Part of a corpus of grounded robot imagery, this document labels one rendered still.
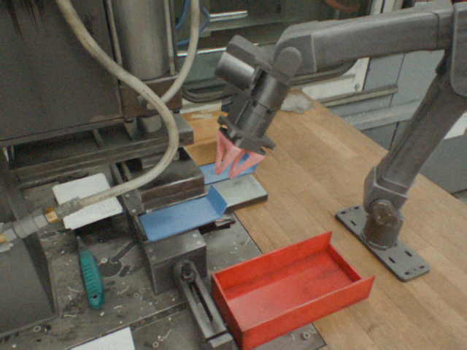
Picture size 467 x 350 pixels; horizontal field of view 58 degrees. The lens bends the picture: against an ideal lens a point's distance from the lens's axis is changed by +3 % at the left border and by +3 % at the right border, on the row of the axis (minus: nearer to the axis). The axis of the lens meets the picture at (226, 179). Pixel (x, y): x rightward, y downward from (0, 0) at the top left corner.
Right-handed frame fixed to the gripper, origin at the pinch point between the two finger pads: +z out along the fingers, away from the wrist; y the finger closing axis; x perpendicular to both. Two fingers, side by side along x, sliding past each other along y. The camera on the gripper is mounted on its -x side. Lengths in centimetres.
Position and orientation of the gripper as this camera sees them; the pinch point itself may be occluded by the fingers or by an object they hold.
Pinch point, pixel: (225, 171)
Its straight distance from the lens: 76.1
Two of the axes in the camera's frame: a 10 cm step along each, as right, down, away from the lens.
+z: -4.6, 8.2, 3.4
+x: 4.0, 5.4, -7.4
